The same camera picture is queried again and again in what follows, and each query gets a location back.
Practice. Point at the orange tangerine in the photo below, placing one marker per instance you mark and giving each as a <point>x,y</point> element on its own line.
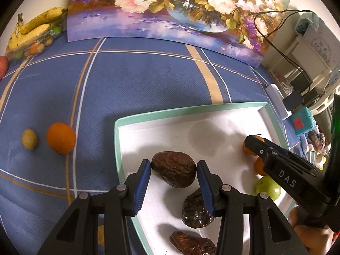
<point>247,151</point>
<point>259,168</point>
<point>61,138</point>

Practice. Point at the black charger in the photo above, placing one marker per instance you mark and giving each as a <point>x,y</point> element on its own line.
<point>292,101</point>

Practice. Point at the person's right hand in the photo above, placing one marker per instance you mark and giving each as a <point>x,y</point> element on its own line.
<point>313,240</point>

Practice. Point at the clear plastic fruit container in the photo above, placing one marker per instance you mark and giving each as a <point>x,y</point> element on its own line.
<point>37,46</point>

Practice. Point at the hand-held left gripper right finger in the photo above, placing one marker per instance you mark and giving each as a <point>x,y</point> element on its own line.
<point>205,188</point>

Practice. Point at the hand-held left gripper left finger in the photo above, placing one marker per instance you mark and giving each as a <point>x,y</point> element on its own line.
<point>140,186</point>

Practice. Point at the green jujube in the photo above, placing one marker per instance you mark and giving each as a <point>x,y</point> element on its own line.
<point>267,190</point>

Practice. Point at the white tray with teal rim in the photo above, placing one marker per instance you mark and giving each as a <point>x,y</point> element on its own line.
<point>172,135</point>

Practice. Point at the red apple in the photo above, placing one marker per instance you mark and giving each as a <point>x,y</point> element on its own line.
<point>2,67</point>

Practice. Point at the pile of small trinkets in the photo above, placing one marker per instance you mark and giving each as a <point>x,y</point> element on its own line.
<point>317,146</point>

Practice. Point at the round brown wrinkled date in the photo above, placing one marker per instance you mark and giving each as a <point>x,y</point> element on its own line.
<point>174,168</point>

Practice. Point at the white printed paper bag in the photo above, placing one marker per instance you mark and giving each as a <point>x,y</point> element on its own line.
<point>321,45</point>

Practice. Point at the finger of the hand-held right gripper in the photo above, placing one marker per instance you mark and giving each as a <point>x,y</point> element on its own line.
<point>292,156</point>
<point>287,179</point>

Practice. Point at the pear-shaped brown wrinkled date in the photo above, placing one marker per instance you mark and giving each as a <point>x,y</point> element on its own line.
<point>192,244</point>

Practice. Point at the white power strip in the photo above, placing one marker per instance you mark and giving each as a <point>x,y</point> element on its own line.
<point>276,98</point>

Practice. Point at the flower painting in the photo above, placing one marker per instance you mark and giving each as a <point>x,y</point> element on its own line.
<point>159,10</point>

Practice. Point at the long brown wrinkled date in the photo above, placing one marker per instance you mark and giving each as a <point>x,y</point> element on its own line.
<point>195,209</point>

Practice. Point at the teal box with red patch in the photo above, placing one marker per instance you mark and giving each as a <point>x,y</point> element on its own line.
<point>301,120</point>

